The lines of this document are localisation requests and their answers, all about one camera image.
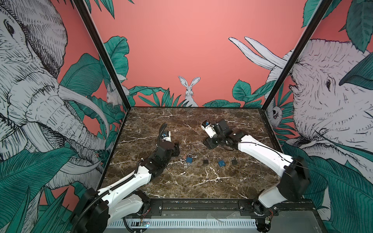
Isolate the blue padlock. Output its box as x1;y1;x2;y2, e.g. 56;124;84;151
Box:
186;153;193;164
218;157;226;168

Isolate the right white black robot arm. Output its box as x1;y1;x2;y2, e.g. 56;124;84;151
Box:
202;118;310;215

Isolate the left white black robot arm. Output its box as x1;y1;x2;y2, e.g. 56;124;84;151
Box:
71;141;180;233

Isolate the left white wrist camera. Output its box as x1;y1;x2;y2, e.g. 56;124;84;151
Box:
161;131;172;142

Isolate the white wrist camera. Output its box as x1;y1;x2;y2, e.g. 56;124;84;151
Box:
202;120;216;138
161;131;172;142

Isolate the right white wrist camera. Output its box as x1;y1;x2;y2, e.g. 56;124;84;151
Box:
202;120;216;138

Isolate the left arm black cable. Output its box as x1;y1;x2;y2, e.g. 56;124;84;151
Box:
156;122;168;146

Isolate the black front mounting rail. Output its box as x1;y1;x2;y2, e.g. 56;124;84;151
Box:
109;199;316;218

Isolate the white slotted cable duct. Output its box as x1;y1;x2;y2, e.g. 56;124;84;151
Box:
109;218;257;229

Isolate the right black frame post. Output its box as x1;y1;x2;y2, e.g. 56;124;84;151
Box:
261;0;333;111

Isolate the black frame post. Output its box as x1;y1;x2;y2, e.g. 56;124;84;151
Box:
261;0;333;111
73;0;131;111

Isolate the left black frame post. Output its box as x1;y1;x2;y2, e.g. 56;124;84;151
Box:
73;0;131;111

